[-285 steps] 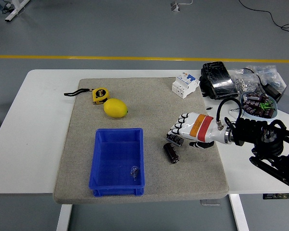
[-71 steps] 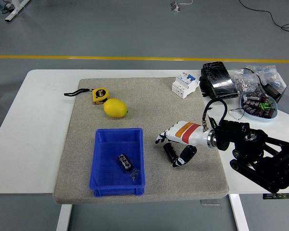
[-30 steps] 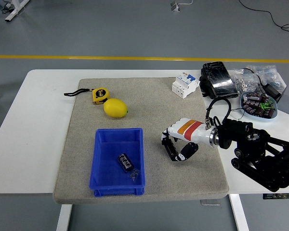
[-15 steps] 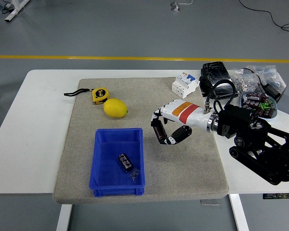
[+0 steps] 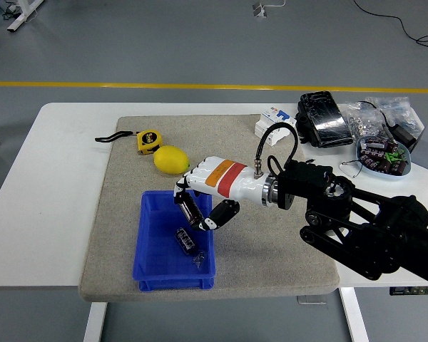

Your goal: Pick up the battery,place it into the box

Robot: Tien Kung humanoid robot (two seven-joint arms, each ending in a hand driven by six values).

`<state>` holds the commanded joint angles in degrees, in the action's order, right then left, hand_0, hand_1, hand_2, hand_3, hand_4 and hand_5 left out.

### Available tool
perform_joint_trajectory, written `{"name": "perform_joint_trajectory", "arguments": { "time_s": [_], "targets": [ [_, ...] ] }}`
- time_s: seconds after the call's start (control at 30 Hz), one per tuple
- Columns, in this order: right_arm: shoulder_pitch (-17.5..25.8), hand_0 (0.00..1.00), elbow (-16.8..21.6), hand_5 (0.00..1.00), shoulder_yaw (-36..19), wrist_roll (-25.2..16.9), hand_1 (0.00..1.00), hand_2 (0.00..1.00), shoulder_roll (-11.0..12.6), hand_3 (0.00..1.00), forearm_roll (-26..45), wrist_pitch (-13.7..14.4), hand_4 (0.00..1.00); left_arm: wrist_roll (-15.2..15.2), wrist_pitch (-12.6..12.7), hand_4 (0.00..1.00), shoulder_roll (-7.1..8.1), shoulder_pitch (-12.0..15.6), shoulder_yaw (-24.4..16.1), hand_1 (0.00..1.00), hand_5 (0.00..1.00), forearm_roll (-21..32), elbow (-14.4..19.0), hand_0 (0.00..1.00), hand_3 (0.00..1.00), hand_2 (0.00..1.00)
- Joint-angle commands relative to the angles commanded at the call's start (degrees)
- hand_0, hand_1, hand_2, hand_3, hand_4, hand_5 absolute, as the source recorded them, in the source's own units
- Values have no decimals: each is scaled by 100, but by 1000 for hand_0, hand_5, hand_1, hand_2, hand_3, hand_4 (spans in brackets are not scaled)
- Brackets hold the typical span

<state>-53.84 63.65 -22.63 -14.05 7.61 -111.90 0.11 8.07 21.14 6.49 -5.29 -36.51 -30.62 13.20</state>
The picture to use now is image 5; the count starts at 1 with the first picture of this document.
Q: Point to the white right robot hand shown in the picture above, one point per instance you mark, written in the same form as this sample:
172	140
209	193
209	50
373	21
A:
228	180

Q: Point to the long dark brown battery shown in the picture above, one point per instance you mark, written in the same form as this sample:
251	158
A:
189	210

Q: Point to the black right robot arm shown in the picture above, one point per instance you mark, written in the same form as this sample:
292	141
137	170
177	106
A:
396	228

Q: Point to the blue plastic box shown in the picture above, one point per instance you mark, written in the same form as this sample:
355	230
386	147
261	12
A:
157	242

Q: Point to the yellow lemon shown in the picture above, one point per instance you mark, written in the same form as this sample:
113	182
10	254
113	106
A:
171	160

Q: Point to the white circuit breaker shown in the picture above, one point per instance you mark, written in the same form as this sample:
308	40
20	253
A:
271	119

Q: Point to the small clear glass bulb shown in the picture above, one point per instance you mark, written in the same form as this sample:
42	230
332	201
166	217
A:
199	259

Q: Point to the yellow tape measure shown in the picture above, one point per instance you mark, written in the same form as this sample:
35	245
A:
149	141

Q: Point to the grey-brown mat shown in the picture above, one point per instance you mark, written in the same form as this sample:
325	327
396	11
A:
128	160

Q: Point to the black glossy device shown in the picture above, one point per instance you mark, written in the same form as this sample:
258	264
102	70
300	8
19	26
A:
324	119

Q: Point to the light blue bowl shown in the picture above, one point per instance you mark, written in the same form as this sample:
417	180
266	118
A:
364	168

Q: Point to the clear bag of parts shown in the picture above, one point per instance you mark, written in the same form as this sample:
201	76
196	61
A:
364	121

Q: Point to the white table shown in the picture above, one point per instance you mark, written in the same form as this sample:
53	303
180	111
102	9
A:
57	178

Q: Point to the black power adapter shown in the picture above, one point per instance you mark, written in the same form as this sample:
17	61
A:
403	134

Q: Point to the table control panel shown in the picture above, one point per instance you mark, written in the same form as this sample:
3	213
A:
410	290

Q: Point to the metal bracket under table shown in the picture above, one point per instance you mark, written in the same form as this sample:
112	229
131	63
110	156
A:
311	300

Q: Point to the grey metal floor bracket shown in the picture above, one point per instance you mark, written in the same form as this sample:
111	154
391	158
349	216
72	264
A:
259	10

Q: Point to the white metal frame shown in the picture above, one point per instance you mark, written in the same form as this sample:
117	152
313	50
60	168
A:
19	18

